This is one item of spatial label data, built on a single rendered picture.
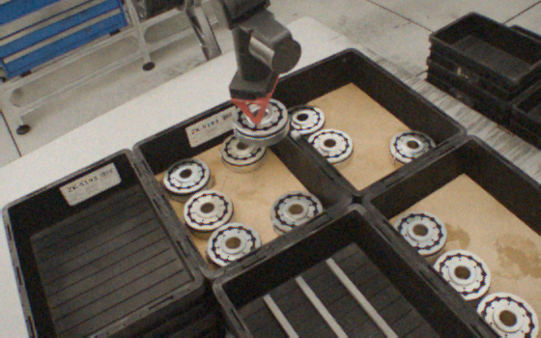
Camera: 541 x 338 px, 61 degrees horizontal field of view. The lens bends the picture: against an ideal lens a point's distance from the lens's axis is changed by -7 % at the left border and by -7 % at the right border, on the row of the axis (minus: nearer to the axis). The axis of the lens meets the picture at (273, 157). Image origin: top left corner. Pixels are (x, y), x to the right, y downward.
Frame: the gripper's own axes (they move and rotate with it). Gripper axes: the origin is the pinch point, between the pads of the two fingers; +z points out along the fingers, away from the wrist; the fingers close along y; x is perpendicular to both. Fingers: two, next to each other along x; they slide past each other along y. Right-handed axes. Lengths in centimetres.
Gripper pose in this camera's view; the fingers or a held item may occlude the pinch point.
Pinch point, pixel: (259, 110)
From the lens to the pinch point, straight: 90.2
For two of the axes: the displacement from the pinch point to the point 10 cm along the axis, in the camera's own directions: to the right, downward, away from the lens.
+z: 0.8, 6.8, 7.3
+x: -9.6, -1.4, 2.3
